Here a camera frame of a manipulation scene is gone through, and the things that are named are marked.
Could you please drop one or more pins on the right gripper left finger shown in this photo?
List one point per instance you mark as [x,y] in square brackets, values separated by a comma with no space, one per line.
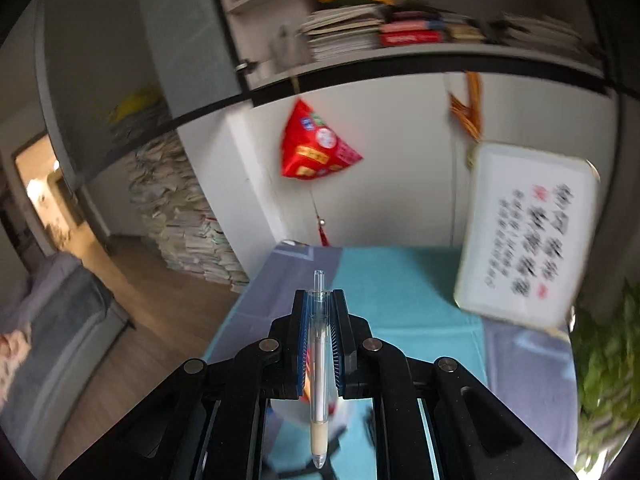
[262,375]

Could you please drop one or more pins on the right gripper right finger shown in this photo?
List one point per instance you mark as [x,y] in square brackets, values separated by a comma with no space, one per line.
[369,368]

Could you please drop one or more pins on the clear pen with beige grip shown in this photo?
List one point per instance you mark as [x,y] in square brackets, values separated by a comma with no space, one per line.
[318,396]

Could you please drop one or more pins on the blue and purple tablecloth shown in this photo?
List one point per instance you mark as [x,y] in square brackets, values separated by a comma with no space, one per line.
[405,294]

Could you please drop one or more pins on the tall stack of papers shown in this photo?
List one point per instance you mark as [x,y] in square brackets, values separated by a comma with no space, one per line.
[164,189]

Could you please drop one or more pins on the grey sofa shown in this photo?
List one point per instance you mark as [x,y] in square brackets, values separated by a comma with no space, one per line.
[61,304]

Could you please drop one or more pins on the framed calligraphy board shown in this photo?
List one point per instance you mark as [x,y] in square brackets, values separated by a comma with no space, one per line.
[531,219]

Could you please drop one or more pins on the red pyramid hanging ornament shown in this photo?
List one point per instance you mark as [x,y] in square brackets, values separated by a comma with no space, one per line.
[310,149]

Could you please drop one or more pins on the green potted plant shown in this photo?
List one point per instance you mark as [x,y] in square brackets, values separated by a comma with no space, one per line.
[606,358]

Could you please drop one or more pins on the orange striped ribbon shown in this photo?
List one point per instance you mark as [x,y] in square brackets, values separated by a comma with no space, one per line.
[469,114]

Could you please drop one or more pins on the red book on shelf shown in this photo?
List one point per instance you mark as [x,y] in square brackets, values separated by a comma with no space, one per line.
[400,39]

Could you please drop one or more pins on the stack of books on shelf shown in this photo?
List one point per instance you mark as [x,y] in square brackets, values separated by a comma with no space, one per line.
[334,32]

